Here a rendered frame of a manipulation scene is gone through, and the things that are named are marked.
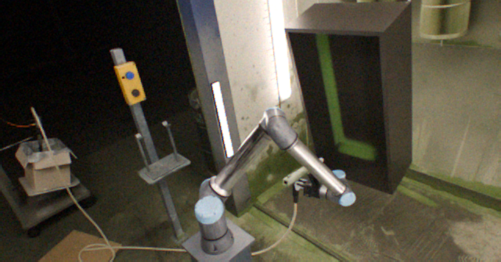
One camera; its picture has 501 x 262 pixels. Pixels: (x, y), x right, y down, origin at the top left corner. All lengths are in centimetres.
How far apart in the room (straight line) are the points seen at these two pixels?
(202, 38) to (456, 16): 185
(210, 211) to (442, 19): 219
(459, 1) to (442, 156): 121
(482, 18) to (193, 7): 221
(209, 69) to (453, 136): 206
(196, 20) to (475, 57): 224
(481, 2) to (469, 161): 123
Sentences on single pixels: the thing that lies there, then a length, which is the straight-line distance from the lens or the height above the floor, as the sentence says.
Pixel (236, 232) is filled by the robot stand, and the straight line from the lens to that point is 207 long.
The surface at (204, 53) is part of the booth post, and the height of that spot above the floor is 149.
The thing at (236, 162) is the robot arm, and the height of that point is 106.
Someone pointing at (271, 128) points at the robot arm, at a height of 128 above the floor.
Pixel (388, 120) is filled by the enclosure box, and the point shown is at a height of 110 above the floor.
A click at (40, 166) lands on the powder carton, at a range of 356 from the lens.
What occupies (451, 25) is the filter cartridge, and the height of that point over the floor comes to 135.
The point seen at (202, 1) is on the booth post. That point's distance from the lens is 237.
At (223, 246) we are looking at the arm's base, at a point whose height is 68.
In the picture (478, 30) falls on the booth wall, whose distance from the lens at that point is 332.
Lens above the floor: 208
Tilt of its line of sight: 28 degrees down
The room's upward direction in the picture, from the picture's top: 10 degrees counter-clockwise
